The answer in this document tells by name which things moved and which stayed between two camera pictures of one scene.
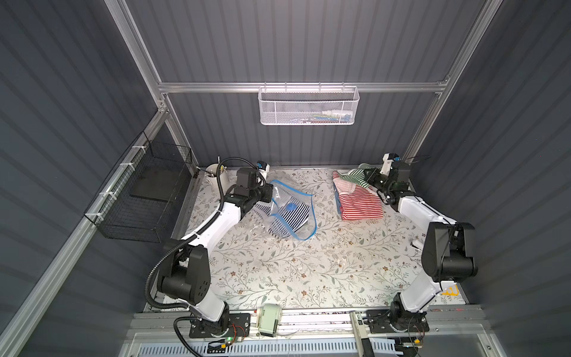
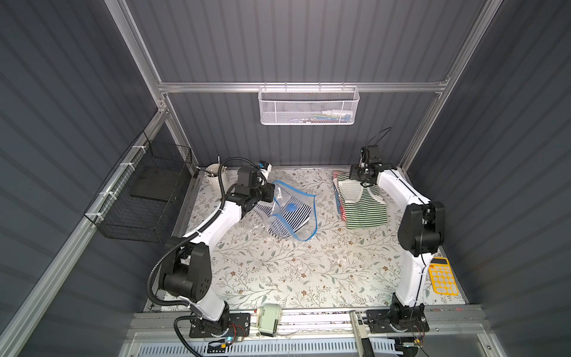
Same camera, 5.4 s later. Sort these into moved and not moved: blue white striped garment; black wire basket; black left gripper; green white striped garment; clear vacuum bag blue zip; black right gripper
Moved: green white striped garment; black right gripper
Not moved: black wire basket; clear vacuum bag blue zip; black left gripper; blue white striped garment
